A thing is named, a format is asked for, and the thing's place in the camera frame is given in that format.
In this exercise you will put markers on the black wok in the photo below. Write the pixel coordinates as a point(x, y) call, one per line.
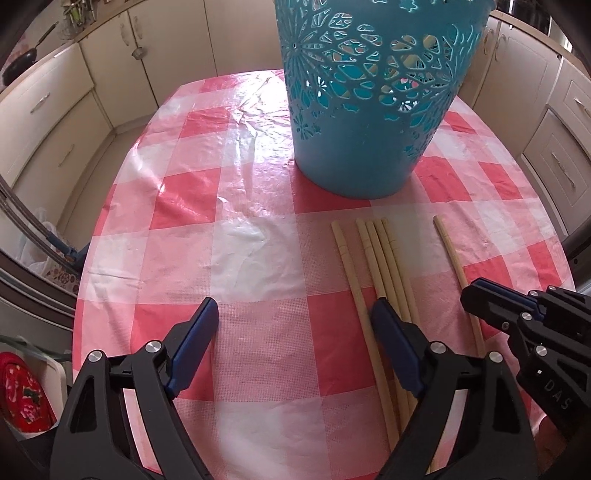
point(21, 67)

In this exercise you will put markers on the wooden chopstick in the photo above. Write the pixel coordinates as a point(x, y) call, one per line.
point(455, 263)

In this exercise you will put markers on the blue plastic basket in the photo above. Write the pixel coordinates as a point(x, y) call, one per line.
point(351, 138)

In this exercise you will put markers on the beige folding rack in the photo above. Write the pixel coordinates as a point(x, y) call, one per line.
point(57, 374)

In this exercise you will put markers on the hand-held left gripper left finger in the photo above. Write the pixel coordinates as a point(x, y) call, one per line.
point(196, 341)

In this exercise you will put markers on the red checkered plastic tablecloth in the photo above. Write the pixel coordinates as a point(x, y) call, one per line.
point(231, 207)

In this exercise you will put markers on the wall utensil rack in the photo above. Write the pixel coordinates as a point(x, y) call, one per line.
point(78, 11)

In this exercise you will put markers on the bundle of wooden chopsticks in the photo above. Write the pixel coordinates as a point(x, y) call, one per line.
point(342, 256)

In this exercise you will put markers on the white plastic bag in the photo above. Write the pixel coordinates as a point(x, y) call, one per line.
point(34, 240)

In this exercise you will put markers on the grey sliding glass door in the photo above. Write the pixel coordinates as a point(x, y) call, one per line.
point(18, 258)

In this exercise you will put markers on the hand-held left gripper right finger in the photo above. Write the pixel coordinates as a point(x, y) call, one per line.
point(397, 341)

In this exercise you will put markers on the small metal strainer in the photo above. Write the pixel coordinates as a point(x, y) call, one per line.
point(137, 54)

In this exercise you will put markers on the person's right forearm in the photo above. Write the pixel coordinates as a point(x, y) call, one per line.
point(549, 438)

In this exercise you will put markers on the cream base cabinets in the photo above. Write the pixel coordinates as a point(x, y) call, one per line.
point(51, 134)

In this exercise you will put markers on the red floral bag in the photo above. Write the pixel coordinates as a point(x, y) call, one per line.
point(23, 397)

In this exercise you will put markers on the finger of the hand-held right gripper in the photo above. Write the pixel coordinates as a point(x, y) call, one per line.
point(568, 304)
point(489, 307)

